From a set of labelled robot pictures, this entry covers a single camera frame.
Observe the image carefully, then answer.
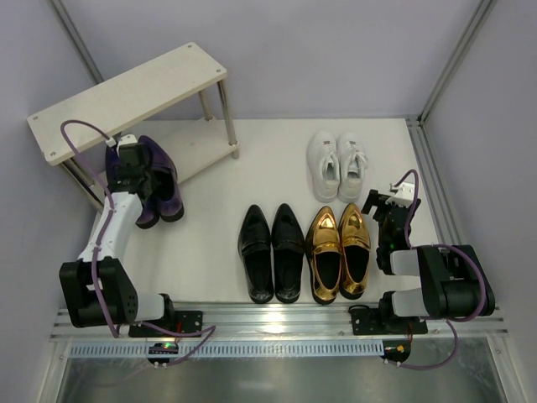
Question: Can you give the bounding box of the left aluminium frame post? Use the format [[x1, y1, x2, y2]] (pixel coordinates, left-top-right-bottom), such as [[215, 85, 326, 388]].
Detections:
[[49, 0, 104, 85]]

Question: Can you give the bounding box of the white two-tier shoe shelf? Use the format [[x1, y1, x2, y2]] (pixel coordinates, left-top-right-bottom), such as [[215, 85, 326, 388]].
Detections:
[[27, 42, 239, 210]]

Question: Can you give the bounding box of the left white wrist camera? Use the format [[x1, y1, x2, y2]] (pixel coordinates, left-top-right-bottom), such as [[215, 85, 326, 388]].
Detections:
[[105, 133, 138, 151]]

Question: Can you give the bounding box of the right white sneaker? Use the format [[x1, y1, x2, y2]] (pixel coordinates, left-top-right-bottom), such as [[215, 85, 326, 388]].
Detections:
[[337, 132, 368, 203]]

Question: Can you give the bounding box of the left black controller board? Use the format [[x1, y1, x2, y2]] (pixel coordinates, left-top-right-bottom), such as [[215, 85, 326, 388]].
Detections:
[[147, 342, 179, 369]]

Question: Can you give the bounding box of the black controller board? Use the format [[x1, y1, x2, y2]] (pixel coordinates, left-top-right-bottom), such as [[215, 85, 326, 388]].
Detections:
[[381, 343, 411, 366], [147, 342, 179, 369]]

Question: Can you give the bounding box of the right black controller board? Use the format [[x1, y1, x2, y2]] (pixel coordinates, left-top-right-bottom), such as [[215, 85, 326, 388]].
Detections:
[[381, 343, 411, 366]]

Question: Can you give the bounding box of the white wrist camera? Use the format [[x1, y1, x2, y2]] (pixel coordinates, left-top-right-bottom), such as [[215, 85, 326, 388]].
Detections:
[[386, 181, 415, 208], [105, 133, 138, 151]]

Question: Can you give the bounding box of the right aluminium frame post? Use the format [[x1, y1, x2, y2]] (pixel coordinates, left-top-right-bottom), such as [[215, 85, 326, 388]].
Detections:
[[419, 0, 497, 125]]

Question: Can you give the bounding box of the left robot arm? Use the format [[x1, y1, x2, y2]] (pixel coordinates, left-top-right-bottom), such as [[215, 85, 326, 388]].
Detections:
[[59, 142, 173, 333]]

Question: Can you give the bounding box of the gold loafer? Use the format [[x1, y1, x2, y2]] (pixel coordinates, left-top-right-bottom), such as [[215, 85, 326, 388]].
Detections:
[[339, 203, 371, 300], [305, 206, 342, 306]]

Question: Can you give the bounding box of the aluminium frame post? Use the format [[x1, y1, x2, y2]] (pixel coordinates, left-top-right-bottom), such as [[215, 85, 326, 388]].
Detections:
[[49, 0, 104, 85], [419, 0, 497, 125]]

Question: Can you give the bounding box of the purple loafer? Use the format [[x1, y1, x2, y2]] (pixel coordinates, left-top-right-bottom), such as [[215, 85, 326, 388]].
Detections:
[[105, 146, 159, 229], [136, 135, 185, 229]]

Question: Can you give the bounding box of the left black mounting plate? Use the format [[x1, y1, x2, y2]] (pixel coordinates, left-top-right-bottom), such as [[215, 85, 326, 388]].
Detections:
[[128, 311, 203, 338]]

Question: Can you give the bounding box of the white sneaker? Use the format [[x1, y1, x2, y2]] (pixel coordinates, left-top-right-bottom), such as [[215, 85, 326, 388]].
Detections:
[[306, 131, 340, 202], [337, 132, 368, 203]]

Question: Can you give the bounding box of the slotted grey cable duct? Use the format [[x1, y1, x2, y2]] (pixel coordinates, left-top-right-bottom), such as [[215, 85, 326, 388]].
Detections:
[[69, 339, 383, 359]]

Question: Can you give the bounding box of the black mounting plate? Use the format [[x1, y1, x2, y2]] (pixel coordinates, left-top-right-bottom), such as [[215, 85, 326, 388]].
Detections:
[[128, 311, 203, 338], [347, 304, 428, 336]]

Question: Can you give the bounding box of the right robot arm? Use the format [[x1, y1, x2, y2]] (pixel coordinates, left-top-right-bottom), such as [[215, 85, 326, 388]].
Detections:
[[362, 190, 496, 325]]

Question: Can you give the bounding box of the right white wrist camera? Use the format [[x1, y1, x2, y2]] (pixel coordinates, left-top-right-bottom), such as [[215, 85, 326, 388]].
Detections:
[[386, 181, 415, 208]]

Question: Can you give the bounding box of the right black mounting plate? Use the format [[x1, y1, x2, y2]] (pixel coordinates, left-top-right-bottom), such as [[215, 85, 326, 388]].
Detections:
[[347, 304, 428, 336]]

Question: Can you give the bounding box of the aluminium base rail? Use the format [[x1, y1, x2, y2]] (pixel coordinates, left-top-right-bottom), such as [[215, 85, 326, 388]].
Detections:
[[50, 302, 509, 342]]

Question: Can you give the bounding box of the left white sneaker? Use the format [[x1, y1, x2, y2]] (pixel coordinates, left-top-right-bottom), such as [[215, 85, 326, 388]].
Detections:
[[306, 131, 340, 202]]

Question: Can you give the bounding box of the right aluminium floor rail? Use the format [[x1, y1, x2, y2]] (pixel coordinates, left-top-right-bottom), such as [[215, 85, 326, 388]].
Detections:
[[405, 118, 463, 244]]

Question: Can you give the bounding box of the black loafer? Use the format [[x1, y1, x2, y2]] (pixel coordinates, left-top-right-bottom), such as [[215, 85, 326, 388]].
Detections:
[[271, 203, 305, 304], [237, 205, 274, 304]]

